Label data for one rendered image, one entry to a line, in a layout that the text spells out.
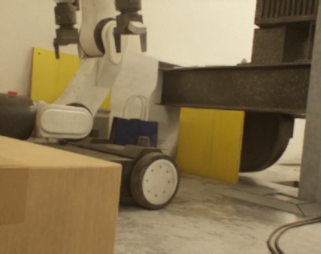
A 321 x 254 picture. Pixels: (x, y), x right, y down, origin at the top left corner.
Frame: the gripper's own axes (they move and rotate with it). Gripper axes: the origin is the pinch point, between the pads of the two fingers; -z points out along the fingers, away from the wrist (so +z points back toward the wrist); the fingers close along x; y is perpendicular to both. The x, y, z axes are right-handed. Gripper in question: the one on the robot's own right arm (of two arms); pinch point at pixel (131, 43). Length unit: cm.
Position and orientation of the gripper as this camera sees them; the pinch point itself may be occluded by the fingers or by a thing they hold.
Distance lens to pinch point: 143.9
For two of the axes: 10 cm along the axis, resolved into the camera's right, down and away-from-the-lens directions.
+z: -0.6, -9.9, -1.6
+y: -6.5, -0.8, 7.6
